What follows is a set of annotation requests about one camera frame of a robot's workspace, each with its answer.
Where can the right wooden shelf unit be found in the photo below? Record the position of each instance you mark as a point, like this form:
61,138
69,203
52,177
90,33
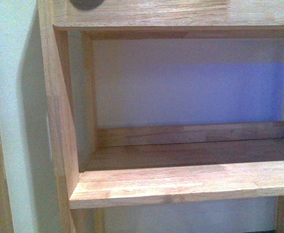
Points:
155,102

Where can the dark round object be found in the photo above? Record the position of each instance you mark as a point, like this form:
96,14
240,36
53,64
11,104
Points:
86,4

